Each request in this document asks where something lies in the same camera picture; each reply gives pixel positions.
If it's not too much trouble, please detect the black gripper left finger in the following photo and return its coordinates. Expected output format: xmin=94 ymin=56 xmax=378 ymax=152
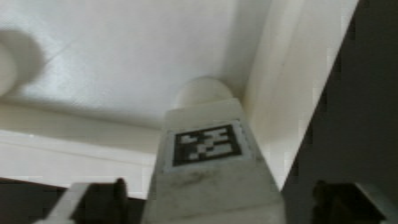
xmin=34 ymin=177 xmax=131 ymax=224

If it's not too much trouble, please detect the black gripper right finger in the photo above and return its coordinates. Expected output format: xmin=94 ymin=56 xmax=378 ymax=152
xmin=311 ymin=180 xmax=398 ymax=224

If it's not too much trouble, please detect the white table leg with tag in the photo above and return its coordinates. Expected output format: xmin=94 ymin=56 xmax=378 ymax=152
xmin=140 ymin=78 xmax=286 ymax=224

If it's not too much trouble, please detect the white square tabletop panel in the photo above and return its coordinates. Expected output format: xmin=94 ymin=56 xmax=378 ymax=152
xmin=0 ymin=0 xmax=359 ymax=197

